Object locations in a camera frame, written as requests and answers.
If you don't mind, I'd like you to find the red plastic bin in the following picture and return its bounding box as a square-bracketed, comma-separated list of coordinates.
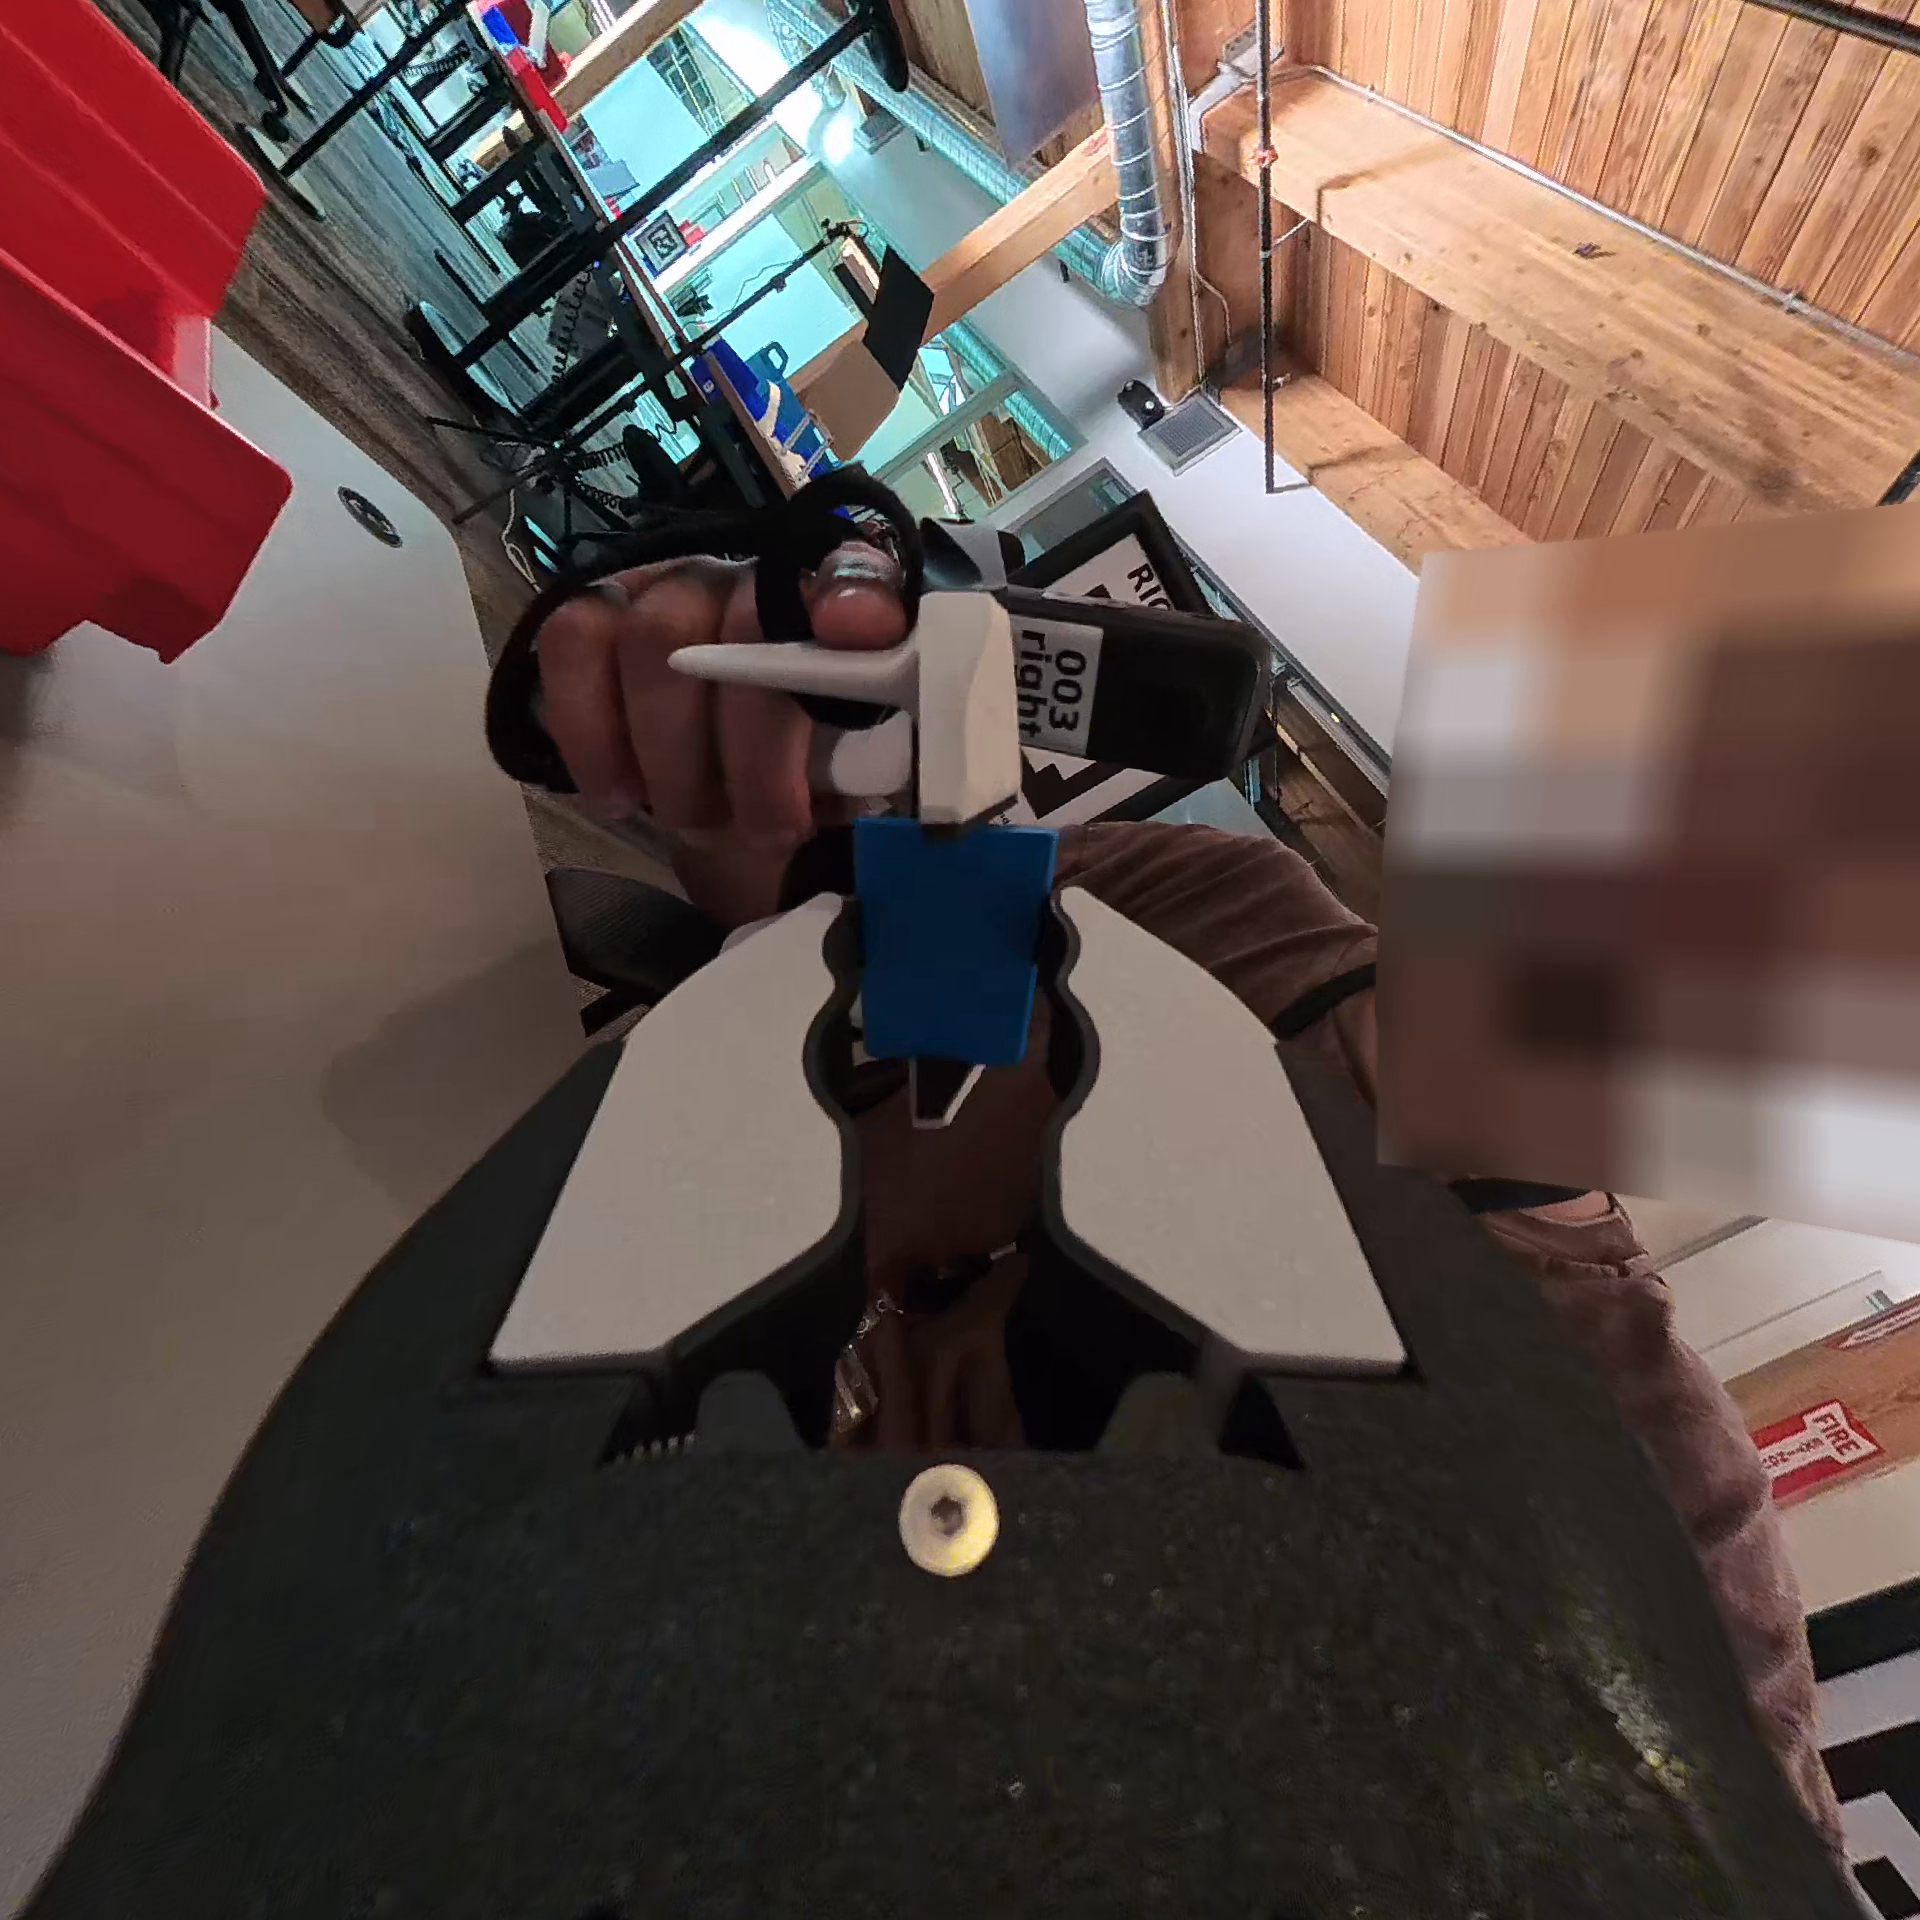
[0, 0, 295, 661]

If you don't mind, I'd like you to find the cardboard box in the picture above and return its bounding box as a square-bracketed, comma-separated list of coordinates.
[789, 317, 911, 457]

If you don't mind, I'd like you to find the black tripod stand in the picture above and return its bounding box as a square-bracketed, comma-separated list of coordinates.
[405, 0, 920, 512]

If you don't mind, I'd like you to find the grey desk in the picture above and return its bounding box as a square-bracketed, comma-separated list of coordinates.
[0, 330, 691, 1863]

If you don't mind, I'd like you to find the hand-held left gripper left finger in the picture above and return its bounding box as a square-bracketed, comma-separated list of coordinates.
[490, 892, 870, 1387]

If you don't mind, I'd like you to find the black framed board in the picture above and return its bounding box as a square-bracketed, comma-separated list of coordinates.
[1004, 481, 1263, 837]

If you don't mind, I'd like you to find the person's brown clothing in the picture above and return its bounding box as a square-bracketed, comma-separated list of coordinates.
[839, 815, 1847, 1863]

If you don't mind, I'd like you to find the red wall sign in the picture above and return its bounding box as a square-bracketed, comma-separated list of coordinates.
[1751, 1401, 1894, 1503]

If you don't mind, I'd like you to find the person's right hand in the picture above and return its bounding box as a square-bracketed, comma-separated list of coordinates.
[533, 540, 920, 934]

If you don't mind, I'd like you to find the silver duct pipe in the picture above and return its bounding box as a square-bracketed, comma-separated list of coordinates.
[1081, 0, 1189, 303]

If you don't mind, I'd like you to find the wall air vent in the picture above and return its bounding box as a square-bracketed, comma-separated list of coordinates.
[1144, 392, 1244, 475]

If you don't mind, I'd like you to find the black office chair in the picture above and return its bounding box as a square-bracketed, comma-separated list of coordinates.
[541, 865, 738, 1034]

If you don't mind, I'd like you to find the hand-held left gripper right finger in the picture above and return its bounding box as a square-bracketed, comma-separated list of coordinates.
[1037, 887, 1406, 1387]

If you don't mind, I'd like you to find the blue wooden block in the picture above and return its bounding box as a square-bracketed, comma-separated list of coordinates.
[854, 818, 1060, 1069]

